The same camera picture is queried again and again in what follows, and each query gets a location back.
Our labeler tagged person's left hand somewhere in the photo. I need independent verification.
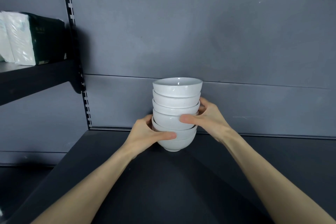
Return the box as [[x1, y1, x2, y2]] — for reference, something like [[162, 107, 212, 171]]
[[122, 114, 177, 160]]

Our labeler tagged person's right hand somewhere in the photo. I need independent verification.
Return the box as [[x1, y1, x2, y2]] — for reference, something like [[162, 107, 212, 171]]
[[179, 97, 238, 144]]

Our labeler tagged stack of white bowls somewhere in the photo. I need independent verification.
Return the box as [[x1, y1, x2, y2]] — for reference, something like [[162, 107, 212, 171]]
[[151, 77, 203, 152]]

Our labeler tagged person's left forearm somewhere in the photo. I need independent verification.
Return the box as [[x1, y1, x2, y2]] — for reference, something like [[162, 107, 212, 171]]
[[31, 145, 139, 224]]

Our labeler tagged person's right forearm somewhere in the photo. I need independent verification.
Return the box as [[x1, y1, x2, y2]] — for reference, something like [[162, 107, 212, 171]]
[[222, 128, 336, 224]]

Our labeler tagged dark grey shelf board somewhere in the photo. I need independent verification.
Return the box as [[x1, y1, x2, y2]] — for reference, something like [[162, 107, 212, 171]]
[[0, 128, 336, 224]]

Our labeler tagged black metal shelf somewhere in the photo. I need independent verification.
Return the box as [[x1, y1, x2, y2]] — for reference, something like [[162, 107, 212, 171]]
[[0, 58, 79, 106]]

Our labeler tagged green and white tissue pack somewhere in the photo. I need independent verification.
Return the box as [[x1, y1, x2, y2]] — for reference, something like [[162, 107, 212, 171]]
[[2, 11, 67, 66]]

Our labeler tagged black shelf bracket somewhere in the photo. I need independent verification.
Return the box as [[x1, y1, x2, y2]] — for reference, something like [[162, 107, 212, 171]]
[[69, 25, 86, 95]]

